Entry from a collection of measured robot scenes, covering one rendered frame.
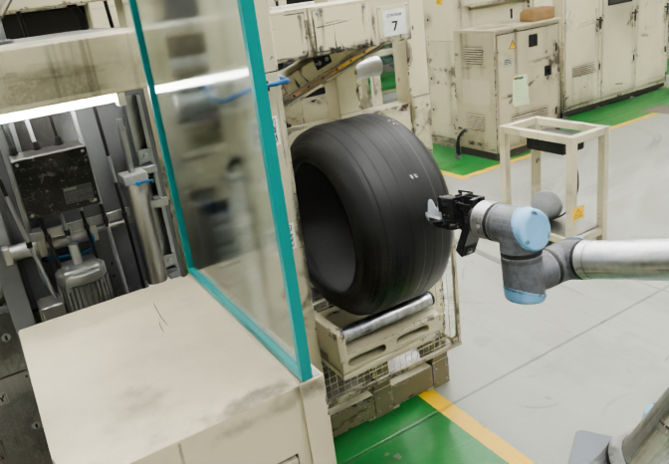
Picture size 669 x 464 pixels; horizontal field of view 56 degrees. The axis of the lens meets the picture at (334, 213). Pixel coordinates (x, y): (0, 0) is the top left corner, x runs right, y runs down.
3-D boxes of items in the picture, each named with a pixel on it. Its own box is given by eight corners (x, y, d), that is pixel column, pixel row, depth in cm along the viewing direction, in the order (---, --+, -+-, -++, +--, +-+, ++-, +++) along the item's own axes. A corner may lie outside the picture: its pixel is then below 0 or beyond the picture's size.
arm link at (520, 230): (525, 260, 133) (521, 214, 131) (483, 249, 144) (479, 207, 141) (556, 248, 137) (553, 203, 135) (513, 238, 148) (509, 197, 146)
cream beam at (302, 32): (244, 72, 179) (235, 18, 174) (213, 68, 200) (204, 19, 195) (414, 39, 207) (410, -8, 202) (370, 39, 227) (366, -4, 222)
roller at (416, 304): (338, 349, 179) (338, 337, 176) (331, 341, 182) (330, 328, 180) (435, 307, 194) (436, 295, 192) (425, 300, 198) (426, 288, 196)
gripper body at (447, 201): (457, 188, 159) (492, 193, 149) (462, 221, 162) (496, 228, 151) (434, 196, 156) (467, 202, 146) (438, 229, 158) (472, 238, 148)
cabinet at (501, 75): (499, 162, 616) (495, 30, 574) (458, 153, 664) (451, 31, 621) (562, 141, 658) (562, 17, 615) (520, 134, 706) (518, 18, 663)
